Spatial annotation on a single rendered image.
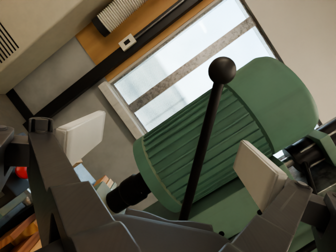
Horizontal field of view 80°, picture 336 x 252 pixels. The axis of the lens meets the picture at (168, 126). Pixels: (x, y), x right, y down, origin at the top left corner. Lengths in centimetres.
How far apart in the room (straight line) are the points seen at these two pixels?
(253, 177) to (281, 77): 23
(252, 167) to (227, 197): 24
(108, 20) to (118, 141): 100
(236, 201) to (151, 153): 18
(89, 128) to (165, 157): 21
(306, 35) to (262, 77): 170
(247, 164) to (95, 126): 13
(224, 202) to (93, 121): 31
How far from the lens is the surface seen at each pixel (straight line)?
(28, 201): 53
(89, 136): 17
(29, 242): 51
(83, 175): 78
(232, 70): 26
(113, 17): 178
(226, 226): 45
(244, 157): 19
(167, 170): 36
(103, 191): 50
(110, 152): 197
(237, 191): 41
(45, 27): 185
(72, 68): 204
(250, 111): 35
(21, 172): 46
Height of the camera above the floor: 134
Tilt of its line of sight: 9 degrees down
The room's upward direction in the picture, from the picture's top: 56 degrees clockwise
